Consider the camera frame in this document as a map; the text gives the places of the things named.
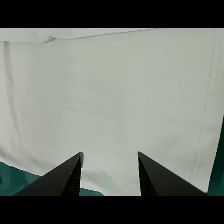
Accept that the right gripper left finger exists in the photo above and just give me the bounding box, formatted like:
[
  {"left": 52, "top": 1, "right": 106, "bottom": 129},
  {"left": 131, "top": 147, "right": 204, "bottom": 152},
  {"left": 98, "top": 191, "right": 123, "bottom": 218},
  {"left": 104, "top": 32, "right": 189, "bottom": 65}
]
[{"left": 13, "top": 151, "right": 84, "bottom": 197}]

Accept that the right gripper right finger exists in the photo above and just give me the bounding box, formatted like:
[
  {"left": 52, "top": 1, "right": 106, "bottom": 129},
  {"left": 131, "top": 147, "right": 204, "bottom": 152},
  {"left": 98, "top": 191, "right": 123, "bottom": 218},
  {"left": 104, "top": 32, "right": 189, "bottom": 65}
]
[{"left": 137, "top": 151, "right": 208, "bottom": 197}]

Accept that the white T-shirt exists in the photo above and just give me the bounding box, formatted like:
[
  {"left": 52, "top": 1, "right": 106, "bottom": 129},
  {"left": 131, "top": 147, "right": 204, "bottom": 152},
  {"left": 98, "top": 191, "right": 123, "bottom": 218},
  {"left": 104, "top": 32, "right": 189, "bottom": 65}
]
[{"left": 0, "top": 27, "right": 224, "bottom": 197}]

